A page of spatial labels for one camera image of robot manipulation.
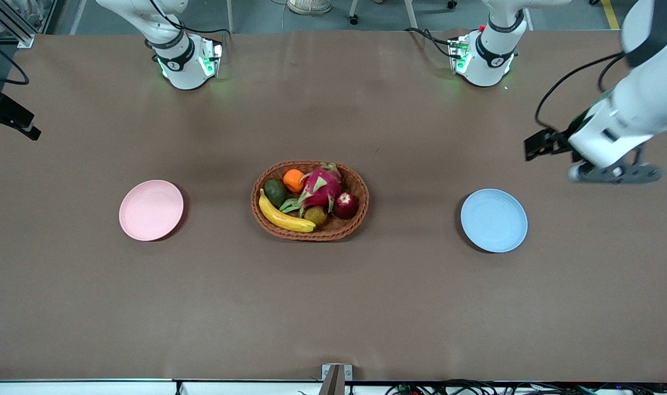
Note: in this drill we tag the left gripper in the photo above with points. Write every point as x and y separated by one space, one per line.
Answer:
559 139

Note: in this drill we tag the red apple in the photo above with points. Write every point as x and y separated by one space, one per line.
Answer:
346 206

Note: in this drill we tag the yellow banana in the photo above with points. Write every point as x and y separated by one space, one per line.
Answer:
281 218

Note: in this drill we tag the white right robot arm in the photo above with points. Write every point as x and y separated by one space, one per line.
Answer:
182 60

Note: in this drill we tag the blue plate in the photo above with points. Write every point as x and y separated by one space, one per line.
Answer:
494 220

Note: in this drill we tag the pink plate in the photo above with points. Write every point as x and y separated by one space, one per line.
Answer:
151 210

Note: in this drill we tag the pink dragon fruit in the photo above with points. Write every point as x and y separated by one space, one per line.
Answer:
322 189

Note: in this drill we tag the chair leg with caster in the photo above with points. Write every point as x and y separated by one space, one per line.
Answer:
354 13

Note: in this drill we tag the brown-green kiwi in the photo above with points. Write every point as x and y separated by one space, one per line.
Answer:
315 215

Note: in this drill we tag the brown wicker basket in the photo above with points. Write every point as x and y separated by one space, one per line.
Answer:
311 233

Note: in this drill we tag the orange fruit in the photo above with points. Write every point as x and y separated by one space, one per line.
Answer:
293 180

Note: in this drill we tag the green avocado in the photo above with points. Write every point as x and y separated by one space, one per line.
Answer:
275 192

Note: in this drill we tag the beige shoe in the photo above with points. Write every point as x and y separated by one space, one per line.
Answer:
309 6

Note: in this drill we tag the aluminium frame profile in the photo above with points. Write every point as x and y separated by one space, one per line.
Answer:
15 24

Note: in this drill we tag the white table edge rail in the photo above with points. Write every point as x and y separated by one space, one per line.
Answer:
80 387

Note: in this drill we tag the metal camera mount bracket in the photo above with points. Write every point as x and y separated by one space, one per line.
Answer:
336 378

